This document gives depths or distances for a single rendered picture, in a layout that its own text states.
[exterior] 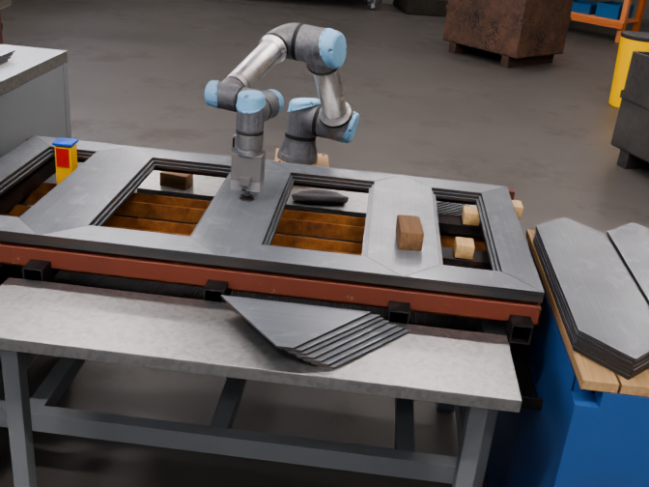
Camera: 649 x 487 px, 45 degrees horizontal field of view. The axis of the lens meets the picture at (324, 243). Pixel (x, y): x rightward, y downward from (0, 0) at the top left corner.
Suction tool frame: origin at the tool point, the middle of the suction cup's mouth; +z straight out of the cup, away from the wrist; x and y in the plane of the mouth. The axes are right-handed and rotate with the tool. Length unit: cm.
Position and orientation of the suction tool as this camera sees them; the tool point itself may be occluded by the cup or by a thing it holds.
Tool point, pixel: (246, 202)
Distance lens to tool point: 224.6
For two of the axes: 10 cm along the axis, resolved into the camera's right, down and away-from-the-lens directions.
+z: -0.8, 9.1, 4.1
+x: 1.0, -4.1, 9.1
